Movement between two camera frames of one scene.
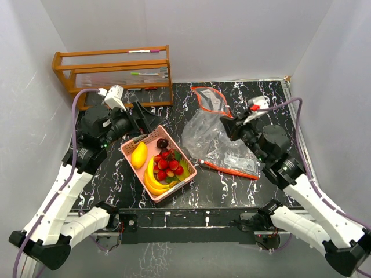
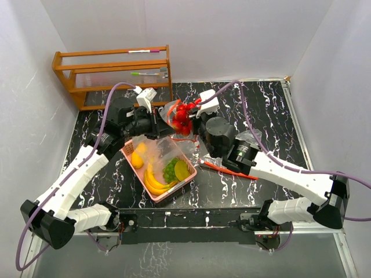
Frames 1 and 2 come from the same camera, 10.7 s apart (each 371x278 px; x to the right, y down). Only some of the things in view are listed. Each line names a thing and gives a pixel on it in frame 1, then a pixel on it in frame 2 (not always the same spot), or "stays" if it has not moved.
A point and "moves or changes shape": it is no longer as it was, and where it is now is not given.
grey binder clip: [164, 69] stays
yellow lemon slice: [186, 170] stays
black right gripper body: [250, 134] -> [199, 123]
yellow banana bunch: [153, 186] stays
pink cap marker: [143, 51] stays
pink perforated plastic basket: [160, 164] stays
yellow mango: [139, 157] stays
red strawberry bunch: [166, 165] -> [182, 122]
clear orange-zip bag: [204, 133] moves or changes shape
